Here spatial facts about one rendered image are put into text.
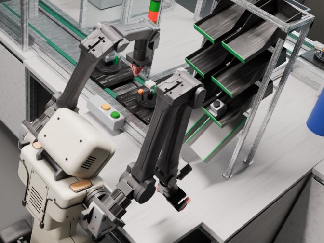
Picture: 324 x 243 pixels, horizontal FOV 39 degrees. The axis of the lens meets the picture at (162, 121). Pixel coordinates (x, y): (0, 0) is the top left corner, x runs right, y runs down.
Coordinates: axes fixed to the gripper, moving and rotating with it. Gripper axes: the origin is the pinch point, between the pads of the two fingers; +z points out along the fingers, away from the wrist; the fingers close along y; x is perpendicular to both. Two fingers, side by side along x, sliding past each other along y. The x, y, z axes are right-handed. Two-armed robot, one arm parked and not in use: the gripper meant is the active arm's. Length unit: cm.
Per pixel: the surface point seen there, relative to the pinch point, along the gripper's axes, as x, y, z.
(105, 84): -8.2, 28.4, 26.1
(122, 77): -19.8, 28.2, 26.4
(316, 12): -360, 79, 93
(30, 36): -2, 88, 28
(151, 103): -16.3, 2.2, 24.4
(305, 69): -136, -19, 33
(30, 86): 7, 75, 52
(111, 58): -18.6, 37.5, 18.9
